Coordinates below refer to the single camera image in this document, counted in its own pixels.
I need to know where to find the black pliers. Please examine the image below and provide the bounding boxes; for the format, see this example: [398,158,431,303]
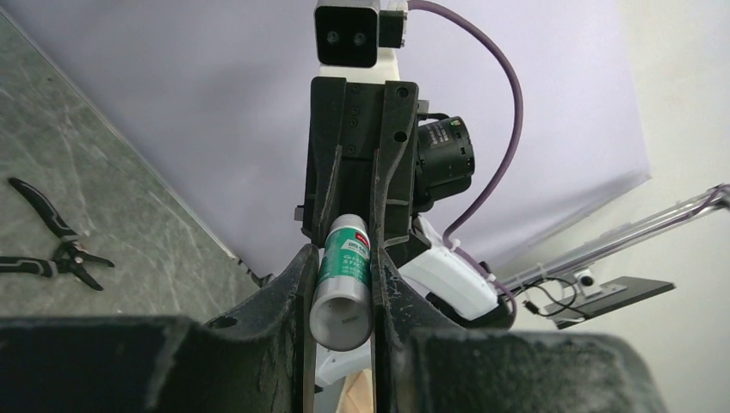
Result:
[0,176,116,293]

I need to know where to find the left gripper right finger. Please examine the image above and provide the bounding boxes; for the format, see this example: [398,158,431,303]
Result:
[372,250,666,412]

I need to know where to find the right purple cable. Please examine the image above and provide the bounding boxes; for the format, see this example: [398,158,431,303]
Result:
[406,0,524,320]

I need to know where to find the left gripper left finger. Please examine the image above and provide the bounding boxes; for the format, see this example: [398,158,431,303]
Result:
[1,244,319,412]

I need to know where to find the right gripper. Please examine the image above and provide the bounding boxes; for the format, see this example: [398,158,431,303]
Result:
[302,77,430,267]

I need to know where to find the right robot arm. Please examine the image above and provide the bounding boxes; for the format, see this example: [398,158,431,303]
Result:
[297,77,506,387]

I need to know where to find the green glue stick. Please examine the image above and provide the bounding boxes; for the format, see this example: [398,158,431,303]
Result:
[309,214,373,352]

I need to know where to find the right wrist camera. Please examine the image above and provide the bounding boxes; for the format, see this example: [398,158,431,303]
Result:
[313,1,409,84]

